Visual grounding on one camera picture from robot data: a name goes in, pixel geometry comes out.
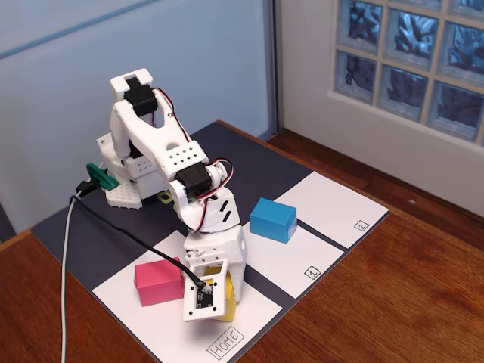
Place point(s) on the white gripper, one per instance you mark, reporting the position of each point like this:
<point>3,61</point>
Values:
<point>231,246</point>

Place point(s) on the yellow paper box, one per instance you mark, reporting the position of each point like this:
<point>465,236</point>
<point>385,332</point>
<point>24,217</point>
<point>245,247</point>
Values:
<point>230,314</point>

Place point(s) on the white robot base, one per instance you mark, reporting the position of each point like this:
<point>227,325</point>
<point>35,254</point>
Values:
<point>125,196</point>

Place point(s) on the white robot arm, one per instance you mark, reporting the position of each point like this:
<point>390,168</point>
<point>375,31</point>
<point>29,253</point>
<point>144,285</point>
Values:
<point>151,136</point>

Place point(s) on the blue paper box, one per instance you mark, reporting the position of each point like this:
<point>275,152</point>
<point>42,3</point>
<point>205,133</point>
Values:
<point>270,219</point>

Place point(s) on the pink paper box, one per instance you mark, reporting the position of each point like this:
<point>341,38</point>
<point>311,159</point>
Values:
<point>159,283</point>

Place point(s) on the white sheet marked 1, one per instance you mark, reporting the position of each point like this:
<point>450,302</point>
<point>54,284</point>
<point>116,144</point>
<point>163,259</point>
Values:
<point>280,264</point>

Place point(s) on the white sheet marked home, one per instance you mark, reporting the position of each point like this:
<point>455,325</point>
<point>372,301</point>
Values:
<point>151,332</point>

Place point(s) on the white sheet marked 2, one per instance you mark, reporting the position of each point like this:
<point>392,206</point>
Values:
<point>332,204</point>

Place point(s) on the dark printed mat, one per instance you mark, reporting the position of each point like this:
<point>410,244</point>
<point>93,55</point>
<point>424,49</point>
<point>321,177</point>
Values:
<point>94,242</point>

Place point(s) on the green clamp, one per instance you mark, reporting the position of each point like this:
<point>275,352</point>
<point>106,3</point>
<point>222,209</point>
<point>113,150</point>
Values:
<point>100,175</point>

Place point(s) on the glass block window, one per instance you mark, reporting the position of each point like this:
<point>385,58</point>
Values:
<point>404,87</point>

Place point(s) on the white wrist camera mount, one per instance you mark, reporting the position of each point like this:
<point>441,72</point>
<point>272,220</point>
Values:
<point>204,302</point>

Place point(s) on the grey metal frame post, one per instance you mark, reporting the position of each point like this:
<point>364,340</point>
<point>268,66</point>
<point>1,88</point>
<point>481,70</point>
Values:
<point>273,75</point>

